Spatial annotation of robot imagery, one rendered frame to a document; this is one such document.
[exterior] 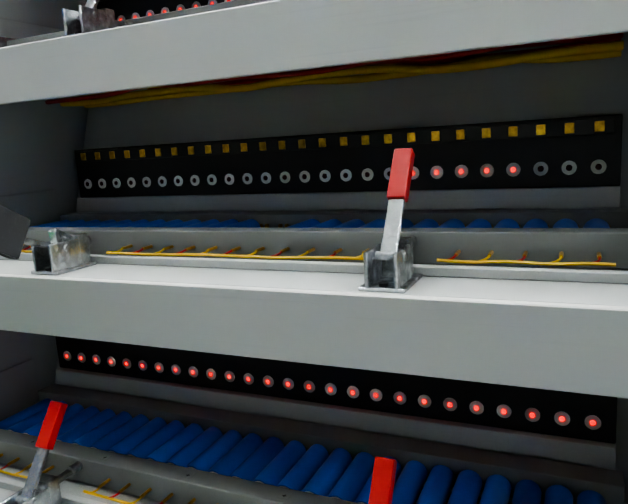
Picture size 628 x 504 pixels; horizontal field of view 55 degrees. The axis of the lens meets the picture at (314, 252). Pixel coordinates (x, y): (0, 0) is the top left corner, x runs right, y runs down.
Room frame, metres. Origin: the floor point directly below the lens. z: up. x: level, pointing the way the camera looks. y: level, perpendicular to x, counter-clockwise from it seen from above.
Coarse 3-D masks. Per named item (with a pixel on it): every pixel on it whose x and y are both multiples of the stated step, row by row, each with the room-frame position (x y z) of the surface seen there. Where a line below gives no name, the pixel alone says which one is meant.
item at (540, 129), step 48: (192, 144) 0.58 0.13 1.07; (240, 144) 0.56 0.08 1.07; (288, 144) 0.54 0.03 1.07; (336, 144) 0.52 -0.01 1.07; (384, 144) 0.50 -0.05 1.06; (432, 144) 0.49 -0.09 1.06; (480, 144) 0.47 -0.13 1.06; (528, 144) 0.46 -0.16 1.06; (576, 144) 0.44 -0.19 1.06; (96, 192) 0.66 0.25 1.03; (144, 192) 0.63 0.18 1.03; (192, 192) 0.60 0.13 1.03; (240, 192) 0.58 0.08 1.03; (288, 192) 0.56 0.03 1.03
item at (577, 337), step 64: (320, 192) 0.54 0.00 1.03; (384, 192) 0.51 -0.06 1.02; (448, 192) 0.49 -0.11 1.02; (512, 192) 0.47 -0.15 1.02; (576, 192) 0.45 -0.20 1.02; (0, 320) 0.48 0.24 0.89; (64, 320) 0.45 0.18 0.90; (128, 320) 0.42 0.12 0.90; (192, 320) 0.40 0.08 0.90; (256, 320) 0.38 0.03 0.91; (320, 320) 0.36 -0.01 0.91; (384, 320) 0.34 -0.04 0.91; (448, 320) 0.32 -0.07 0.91; (512, 320) 0.31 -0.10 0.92; (576, 320) 0.30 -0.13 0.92; (512, 384) 0.32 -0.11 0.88; (576, 384) 0.31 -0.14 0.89
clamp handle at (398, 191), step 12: (396, 156) 0.37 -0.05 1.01; (408, 156) 0.36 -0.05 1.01; (396, 168) 0.36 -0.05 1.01; (408, 168) 0.36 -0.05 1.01; (396, 180) 0.36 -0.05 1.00; (408, 180) 0.36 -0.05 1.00; (396, 192) 0.36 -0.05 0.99; (408, 192) 0.36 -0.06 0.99; (396, 204) 0.36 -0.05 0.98; (396, 216) 0.36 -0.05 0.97; (384, 228) 0.36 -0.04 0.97; (396, 228) 0.35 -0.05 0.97; (384, 240) 0.35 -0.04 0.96; (396, 240) 0.35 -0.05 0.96
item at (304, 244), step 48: (48, 240) 0.53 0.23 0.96; (96, 240) 0.51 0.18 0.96; (144, 240) 0.49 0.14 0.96; (192, 240) 0.47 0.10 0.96; (240, 240) 0.45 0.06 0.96; (288, 240) 0.43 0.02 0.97; (336, 240) 0.42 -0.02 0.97; (432, 240) 0.39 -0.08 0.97; (480, 240) 0.38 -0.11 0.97; (528, 240) 0.37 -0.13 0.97; (576, 240) 0.36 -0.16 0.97; (624, 240) 0.35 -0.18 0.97
